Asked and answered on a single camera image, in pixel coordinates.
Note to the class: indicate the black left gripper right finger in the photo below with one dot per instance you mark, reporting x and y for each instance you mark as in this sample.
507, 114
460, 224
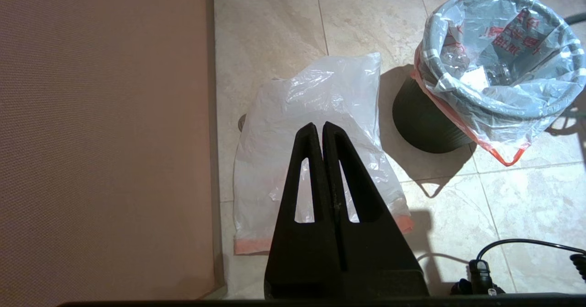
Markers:
375, 252

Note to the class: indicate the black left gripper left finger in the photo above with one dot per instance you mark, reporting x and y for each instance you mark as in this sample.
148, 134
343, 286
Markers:
284, 252

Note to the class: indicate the clean translucent white trash bag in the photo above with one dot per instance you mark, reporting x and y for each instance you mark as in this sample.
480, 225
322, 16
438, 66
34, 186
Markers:
284, 115

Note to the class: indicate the black trash bin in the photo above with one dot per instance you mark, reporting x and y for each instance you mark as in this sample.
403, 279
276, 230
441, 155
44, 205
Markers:
425, 124

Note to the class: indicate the plastic bottle with white label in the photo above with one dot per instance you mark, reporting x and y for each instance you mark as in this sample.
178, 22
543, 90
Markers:
475, 78

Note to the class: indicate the clear crumpled plastic bottle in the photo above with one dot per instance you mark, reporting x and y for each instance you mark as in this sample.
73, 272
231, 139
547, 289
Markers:
453, 60

